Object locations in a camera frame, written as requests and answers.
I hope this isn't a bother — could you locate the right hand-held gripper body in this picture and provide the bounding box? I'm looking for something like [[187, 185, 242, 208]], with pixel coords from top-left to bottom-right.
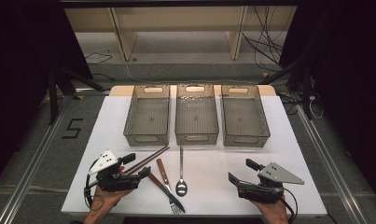
[[236, 161, 305, 205]]

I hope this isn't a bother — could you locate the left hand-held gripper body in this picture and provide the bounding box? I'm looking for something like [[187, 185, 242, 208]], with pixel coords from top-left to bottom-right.
[[88, 149, 143, 193]]

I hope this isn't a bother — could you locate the knife with dark wooden handle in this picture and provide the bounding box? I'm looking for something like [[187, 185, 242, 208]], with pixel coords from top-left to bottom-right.
[[146, 172, 187, 214]]

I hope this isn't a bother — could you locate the brown wooden chopstick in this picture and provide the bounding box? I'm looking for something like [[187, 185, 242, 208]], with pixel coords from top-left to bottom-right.
[[128, 147, 171, 175], [123, 145, 170, 174]]

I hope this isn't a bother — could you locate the fork with orange wooden handle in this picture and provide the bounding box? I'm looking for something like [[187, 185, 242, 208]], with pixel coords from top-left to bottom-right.
[[156, 158, 182, 216]]

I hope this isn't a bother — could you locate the steel spoon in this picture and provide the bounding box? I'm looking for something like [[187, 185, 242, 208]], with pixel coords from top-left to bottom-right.
[[174, 146, 188, 198]]

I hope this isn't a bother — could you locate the smoky clear plastic bin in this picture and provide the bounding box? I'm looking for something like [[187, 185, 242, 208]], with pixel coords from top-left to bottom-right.
[[174, 83, 220, 147], [123, 84, 171, 147], [220, 84, 272, 148]]

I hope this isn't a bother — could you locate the person's left hand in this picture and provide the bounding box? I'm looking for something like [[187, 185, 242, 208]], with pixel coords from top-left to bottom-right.
[[90, 166, 135, 216]]

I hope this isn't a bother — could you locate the person's right hand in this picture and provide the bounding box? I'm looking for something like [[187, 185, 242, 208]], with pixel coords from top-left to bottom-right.
[[252, 197, 291, 219]]

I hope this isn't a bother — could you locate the black metal stand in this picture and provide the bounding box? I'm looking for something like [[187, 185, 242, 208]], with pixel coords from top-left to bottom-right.
[[259, 59, 314, 120], [47, 66, 106, 125]]

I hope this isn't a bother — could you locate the black curtain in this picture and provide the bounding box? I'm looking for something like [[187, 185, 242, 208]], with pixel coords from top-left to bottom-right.
[[278, 0, 376, 206], [0, 0, 94, 190]]

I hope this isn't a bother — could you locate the light wooden shelf unit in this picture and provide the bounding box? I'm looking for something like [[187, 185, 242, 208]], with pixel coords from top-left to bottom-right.
[[63, 6, 299, 62]]

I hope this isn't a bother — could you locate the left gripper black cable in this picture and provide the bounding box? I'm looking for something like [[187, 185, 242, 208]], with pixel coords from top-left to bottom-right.
[[83, 172, 104, 213]]

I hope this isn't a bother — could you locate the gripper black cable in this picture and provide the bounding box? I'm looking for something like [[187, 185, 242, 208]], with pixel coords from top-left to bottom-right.
[[83, 172, 104, 213], [280, 186, 299, 224]]

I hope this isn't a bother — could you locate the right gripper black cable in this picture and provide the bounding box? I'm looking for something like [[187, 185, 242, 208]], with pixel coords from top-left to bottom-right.
[[280, 186, 299, 224]]

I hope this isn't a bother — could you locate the aluminium floor rail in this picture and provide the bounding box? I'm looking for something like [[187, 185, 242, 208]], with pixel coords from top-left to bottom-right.
[[296, 104, 369, 224], [0, 96, 73, 224]]

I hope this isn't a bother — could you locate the white floor cable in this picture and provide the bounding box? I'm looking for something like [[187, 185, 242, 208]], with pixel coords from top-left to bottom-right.
[[122, 60, 177, 86]]

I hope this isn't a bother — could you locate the thin black floor cable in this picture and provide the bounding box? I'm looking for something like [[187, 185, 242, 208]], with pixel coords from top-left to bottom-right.
[[84, 51, 114, 65]]

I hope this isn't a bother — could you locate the bundle of black cables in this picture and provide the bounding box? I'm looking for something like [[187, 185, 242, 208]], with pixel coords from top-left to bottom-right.
[[242, 6, 285, 73]]

